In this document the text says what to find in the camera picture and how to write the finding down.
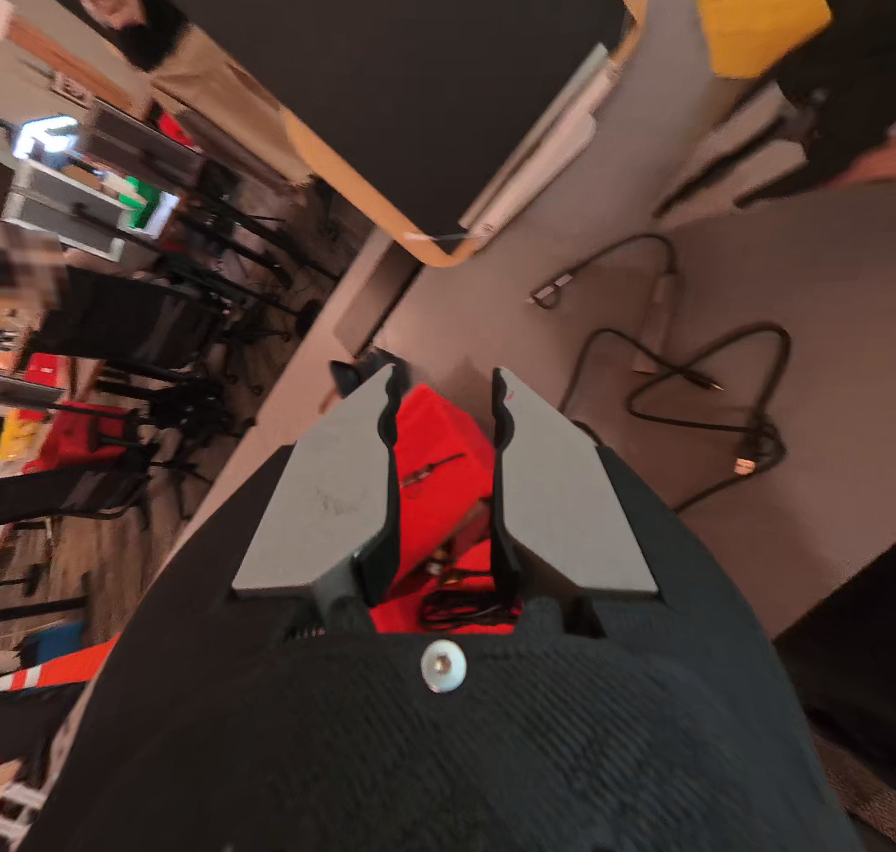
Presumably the short black hub cable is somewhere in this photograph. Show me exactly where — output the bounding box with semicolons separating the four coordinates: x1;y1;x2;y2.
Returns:
526;233;679;308

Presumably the red plastic bin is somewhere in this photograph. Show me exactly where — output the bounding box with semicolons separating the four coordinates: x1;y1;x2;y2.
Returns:
367;383;525;636

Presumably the black usb-c cable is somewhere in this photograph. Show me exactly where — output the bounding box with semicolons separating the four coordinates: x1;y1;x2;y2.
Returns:
559;322;793;514

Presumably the coiled black cable bundle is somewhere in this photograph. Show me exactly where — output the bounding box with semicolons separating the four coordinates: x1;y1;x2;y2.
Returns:
419;565;522;630

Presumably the orange traffic cone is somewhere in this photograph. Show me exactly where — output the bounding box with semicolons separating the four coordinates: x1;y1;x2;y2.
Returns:
0;638;120;692

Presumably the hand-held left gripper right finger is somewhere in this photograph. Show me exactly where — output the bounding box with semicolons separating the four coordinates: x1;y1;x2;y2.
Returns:
491;367;661;606

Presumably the tan cardboard sheet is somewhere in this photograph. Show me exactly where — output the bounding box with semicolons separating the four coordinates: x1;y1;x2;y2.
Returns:
150;26;312;184

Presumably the yellow plastic bin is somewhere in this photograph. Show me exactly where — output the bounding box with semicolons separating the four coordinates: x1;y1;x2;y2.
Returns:
689;0;834;81

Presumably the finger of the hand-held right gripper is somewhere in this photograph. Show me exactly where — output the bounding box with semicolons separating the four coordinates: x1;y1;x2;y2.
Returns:
734;141;844;209
653;85;807;219

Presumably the black charging case with screen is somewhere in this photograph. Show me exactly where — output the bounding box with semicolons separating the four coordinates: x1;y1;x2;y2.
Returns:
328;346;410;399

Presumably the wooden book stand black panel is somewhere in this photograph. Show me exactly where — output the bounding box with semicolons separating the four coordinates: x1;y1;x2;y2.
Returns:
42;0;651;268

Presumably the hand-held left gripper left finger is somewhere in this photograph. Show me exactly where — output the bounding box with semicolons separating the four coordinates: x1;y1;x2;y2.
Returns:
231;364;403;606

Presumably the person's right hand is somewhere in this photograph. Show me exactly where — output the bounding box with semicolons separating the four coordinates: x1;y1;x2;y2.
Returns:
836;143;896;190

